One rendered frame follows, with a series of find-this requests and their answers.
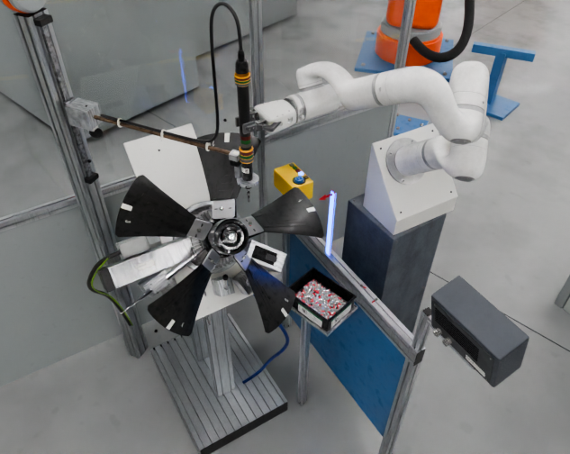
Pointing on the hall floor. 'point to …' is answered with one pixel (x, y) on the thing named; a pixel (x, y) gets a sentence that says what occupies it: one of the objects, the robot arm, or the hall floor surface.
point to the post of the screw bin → (303, 360)
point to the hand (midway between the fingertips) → (245, 123)
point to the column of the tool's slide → (83, 191)
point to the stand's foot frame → (197, 377)
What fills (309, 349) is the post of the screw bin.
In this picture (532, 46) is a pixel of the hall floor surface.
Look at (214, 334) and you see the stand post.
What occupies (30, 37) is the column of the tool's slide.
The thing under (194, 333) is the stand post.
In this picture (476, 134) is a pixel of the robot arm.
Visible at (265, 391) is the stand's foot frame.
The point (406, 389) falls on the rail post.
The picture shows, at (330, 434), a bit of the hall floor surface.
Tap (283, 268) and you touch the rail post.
